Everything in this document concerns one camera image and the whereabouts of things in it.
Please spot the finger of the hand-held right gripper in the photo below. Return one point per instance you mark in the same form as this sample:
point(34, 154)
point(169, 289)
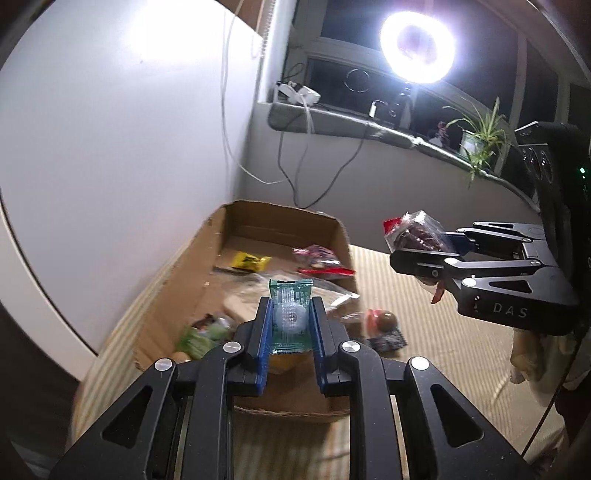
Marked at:
point(485, 267)
point(494, 240)

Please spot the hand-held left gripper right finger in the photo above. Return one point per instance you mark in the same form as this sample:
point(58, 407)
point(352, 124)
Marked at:
point(318, 344)

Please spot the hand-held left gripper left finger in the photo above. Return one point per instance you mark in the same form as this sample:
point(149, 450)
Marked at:
point(264, 344)

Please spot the green clear snack packet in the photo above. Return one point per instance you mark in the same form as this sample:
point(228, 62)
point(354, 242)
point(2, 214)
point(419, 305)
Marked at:
point(291, 318)

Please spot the bagged sliced bread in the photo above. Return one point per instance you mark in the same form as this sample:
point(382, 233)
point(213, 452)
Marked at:
point(341, 302)

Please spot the green snack bag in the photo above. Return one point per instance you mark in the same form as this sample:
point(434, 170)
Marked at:
point(198, 339)

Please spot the clear bag of red dates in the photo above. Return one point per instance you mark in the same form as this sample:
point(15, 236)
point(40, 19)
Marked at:
point(415, 233)

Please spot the yellow snack packet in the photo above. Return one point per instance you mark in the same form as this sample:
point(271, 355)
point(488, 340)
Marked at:
point(249, 262)

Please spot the pink candy wrapper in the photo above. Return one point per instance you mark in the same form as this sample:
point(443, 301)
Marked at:
point(316, 254)

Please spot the cardboard box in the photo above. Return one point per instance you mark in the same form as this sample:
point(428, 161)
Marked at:
point(277, 226)

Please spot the round brown pastry in wrapper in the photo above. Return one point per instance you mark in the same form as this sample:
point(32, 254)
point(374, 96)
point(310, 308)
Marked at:
point(383, 321)

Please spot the small patterned snack packet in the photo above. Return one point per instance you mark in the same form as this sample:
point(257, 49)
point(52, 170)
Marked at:
point(390, 342)

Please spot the beige cloth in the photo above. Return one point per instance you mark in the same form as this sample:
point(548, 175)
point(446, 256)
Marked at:
point(535, 355)

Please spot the potted spider plant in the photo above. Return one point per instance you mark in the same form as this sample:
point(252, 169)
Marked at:
point(480, 134)

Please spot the small purple plant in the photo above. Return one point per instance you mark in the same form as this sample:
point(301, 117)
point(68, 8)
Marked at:
point(442, 134)

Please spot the striped bed sheet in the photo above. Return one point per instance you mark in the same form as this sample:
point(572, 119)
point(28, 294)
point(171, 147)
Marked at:
point(438, 392)

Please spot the black light tripod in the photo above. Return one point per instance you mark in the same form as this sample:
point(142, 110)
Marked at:
point(404, 104)

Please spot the small white adapter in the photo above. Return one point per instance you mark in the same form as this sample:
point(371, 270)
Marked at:
point(375, 110)

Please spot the grey window sill mat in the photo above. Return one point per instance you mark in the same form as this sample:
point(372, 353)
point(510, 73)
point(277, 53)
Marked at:
point(351, 124)

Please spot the white power strip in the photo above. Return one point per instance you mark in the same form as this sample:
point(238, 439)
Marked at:
point(298, 92)

